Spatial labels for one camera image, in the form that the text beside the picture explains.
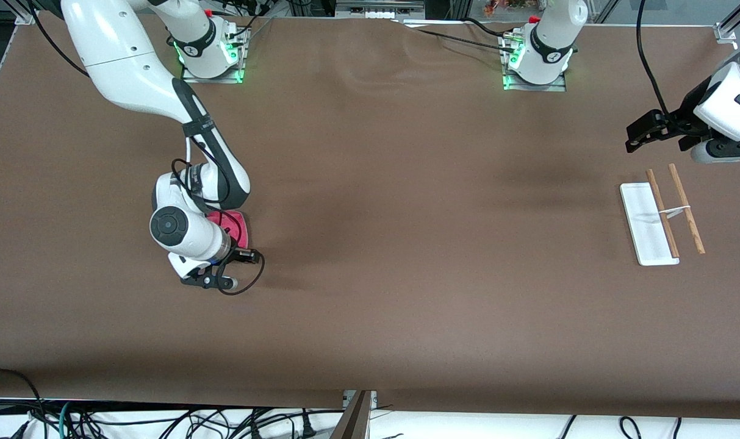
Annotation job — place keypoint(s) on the white rack with wooden bars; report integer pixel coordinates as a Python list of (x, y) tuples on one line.
[(650, 225)]

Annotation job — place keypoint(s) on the white connector strip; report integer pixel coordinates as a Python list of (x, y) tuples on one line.
[(377, 13)]

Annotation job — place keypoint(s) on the orange object behind table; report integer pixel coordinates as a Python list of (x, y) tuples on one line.
[(504, 6)]

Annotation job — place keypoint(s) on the aluminium profile bar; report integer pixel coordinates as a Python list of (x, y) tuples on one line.
[(354, 421)]

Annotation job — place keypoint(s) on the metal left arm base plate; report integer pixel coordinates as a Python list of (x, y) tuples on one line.
[(559, 85)]

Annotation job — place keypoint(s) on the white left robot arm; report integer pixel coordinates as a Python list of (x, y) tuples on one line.
[(549, 42)]

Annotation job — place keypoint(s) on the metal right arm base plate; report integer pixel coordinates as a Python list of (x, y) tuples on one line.
[(223, 77)]

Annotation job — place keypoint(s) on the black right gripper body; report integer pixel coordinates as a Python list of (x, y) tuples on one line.
[(240, 254)]

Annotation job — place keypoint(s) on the metal table corner bracket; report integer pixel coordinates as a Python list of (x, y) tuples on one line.
[(726, 33), (27, 17)]

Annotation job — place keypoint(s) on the pink and grey towel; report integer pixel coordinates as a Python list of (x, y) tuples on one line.
[(237, 228)]

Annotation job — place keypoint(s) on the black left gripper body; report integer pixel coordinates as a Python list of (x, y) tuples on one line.
[(682, 119)]

